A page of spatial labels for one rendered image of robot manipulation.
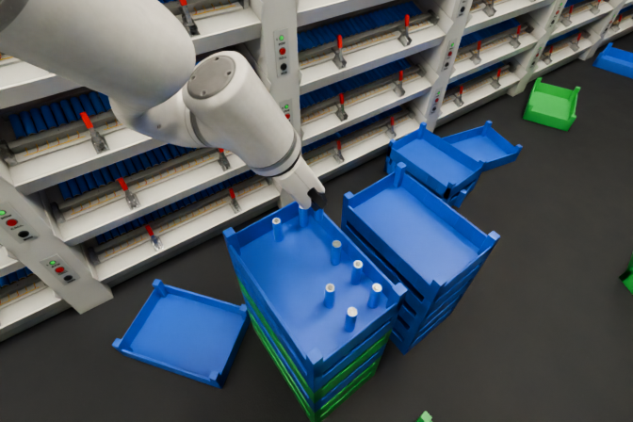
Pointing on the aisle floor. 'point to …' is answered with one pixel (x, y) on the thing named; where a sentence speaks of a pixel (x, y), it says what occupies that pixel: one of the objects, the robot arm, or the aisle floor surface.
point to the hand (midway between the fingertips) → (313, 196)
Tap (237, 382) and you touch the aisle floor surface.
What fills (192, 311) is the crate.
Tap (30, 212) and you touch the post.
